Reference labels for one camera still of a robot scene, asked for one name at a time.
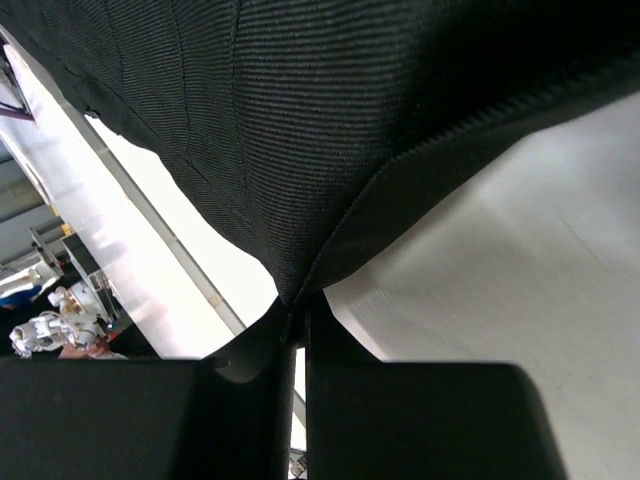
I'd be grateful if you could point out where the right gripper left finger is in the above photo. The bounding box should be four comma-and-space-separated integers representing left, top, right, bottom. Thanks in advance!
1, 302, 293, 479

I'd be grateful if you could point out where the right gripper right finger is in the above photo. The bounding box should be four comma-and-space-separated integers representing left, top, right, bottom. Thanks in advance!
304, 294, 566, 480

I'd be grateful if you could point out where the black skirt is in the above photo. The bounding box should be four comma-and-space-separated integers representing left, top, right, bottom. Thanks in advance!
1, 1, 639, 305

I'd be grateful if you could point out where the person's hand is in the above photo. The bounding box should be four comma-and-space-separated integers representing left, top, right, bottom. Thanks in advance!
58, 337, 127, 360

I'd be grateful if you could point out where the white teleoperation handle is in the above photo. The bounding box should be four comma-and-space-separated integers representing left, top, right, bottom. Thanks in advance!
9, 287, 108, 358

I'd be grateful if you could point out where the aluminium front rail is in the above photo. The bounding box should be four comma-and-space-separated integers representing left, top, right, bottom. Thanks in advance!
1, 40, 249, 360

